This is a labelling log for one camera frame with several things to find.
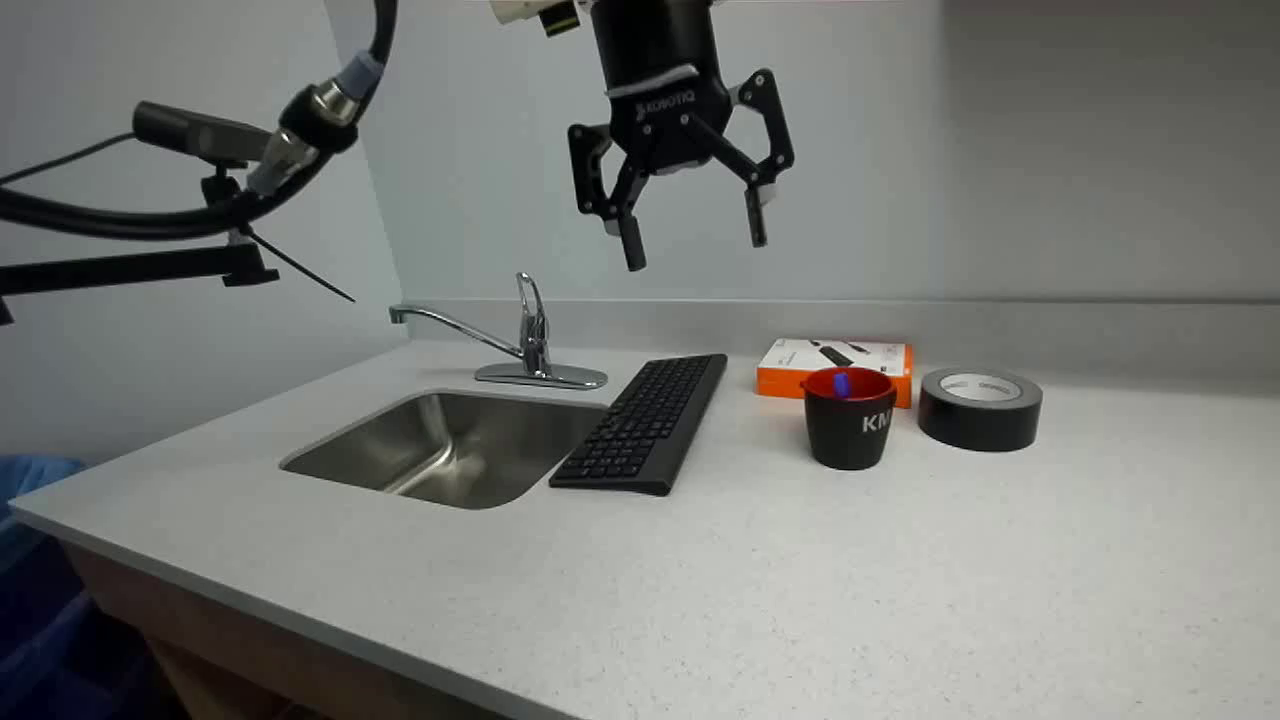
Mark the brown wooden counter cabinet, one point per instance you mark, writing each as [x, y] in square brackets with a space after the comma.
[202, 641]

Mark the black mug red inside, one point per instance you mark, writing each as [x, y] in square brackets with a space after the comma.
[848, 428]

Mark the black side camera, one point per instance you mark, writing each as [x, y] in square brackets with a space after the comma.
[202, 135]

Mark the stainless steel sink basin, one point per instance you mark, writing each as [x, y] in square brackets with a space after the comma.
[444, 445]

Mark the orange and white box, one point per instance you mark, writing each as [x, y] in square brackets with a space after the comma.
[787, 372]

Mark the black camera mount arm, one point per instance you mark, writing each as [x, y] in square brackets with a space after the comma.
[122, 268]

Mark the black duct tape roll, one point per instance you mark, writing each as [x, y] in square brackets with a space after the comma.
[976, 419]

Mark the blue bag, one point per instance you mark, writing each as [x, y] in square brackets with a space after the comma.
[54, 641]

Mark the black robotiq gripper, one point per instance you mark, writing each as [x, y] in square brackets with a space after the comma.
[662, 95]

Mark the black computer keyboard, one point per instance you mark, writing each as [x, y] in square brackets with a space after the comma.
[643, 427]

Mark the blue marker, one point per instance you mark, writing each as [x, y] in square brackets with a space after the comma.
[840, 385]

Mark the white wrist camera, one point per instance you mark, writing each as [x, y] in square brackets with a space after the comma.
[535, 8]

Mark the chrome sink faucet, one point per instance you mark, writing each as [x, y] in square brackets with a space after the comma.
[535, 335]

